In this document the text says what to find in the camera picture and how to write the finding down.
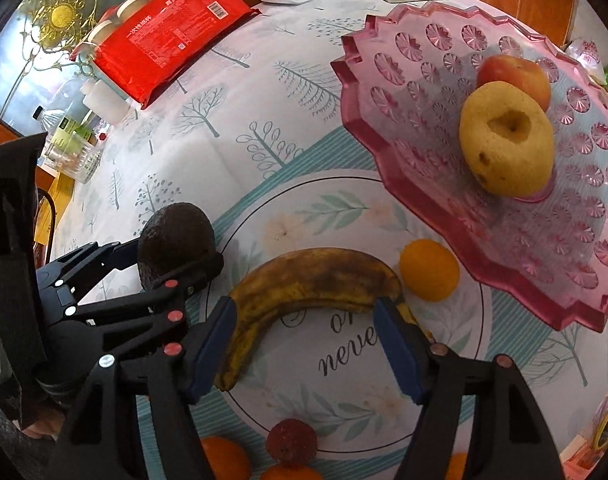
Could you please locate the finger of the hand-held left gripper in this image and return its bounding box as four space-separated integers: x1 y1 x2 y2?
76 251 226 362
36 239 144 307

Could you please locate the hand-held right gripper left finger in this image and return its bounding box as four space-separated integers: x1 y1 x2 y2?
48 296 238 480

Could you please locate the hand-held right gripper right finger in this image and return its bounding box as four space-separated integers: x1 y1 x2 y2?
373 296 565 480

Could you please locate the dark avocado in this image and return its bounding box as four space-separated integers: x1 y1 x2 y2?
137 202 217 293

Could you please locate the orange mandarin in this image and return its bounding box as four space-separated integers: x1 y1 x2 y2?
399 240 461 303
259 464 325 480
200 436 253 480

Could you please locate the spotted yellow banana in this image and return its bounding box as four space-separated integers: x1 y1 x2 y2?
214 248 433 392

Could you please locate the red lychee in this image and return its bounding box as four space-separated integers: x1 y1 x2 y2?
267 418 318 463

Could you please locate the pink glass fruit bowl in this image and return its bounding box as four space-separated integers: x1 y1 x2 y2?
330 1 608 333

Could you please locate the ribbed drinking glass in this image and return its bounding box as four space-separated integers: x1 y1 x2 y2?
42 137 105 184

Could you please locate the clear bottle green label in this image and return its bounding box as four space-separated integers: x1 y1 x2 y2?
32 105 102 161

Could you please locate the tree printed tablecloth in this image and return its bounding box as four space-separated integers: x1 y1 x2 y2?
48 0 608 480

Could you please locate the yellow lemon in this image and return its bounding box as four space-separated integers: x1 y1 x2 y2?
459 81 556 198

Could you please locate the tape roll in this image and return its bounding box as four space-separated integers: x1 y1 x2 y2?
591 394 608 453

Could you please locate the red paper cup package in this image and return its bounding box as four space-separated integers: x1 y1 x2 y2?
71 0 262 110

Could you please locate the gold ornamental decoration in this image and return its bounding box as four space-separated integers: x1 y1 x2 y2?
4 0 129 111

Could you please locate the red apple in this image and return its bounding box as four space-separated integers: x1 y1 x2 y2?
476 55 552 113

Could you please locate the white pink printed bag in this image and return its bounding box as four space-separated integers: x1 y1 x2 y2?
564 37 605 78

